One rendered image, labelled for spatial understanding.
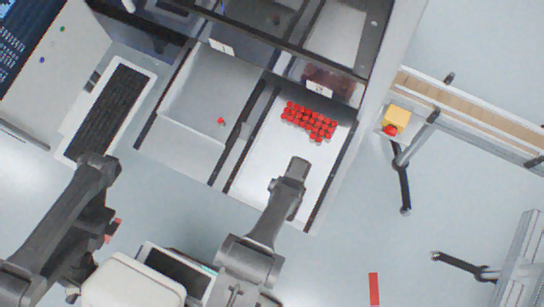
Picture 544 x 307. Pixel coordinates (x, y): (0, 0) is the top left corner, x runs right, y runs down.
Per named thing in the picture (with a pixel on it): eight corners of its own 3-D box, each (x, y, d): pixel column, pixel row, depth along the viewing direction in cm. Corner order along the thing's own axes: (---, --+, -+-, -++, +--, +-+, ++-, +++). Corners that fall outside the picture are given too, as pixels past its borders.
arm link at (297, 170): (266, 188, 117) (299, 203, 117) (286, 145, 120) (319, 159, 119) (267, 195, 129) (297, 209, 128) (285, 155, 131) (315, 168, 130)
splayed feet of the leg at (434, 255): (431, 245, 237) (439, 243, 224) (523, 288, 230) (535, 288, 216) (425, 260, 236) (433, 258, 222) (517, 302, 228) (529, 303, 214)
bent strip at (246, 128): (244, 126, 165) (242, 121, 159) (253, 130, 165) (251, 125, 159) (224, 164, 162) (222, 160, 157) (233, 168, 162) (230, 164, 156)
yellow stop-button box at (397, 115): (389, 105, 156) (392, 97, 149) (409, 115, 155) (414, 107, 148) (379, 126, 155) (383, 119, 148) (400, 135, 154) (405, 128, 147)
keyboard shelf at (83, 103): (100, 48, 187) (98, 45, 185) (159, 77, 183) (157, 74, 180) (38, 148, 178) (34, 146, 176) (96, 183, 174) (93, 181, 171)
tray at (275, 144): (278, 98, 167) (277, 94, 164) (349, 130, 163) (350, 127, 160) (231, 189, 160) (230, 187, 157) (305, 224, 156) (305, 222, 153)
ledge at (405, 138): (388, 95, 167) (389, 93, 166) (423, 111, 165) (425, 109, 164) (372, 131, 165) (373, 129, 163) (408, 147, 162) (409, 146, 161)
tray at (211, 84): (206, 33, 175) (204, 28, 171) (271, 60, 171) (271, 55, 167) (158, 115, 168) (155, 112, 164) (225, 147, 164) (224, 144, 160)
